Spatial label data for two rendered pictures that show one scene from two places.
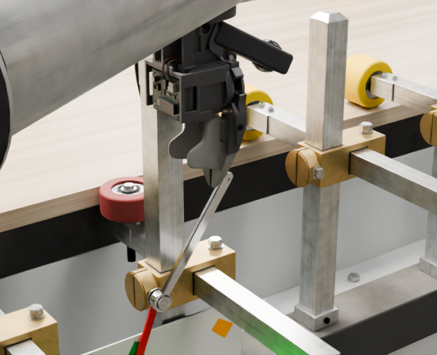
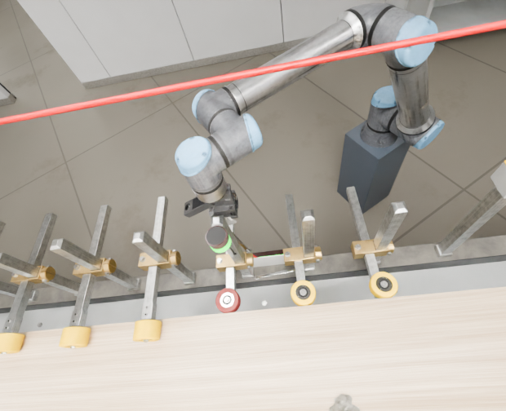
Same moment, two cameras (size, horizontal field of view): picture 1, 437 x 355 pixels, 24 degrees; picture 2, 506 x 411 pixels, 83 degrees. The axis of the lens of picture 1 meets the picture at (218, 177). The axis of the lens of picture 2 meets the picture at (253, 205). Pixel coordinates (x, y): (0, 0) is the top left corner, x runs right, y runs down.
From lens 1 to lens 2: 1.43 m
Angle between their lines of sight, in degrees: 89
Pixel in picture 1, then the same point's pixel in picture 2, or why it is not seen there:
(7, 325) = (297, 254)
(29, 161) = (248, 357)
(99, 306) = not seen: hidden behind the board
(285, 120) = (151, 293)
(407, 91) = (85, 301)
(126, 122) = (184, 383)
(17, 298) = not seen: hidden behind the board
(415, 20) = not seen: outside the picture
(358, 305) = (173, 280)
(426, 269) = (139, 285)
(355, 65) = (76, 334)
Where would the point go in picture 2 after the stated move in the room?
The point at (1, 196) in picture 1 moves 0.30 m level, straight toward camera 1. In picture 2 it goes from (272, 324) to (298, 238)
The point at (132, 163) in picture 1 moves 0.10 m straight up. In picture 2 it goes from (210, 327) to (201, 322)
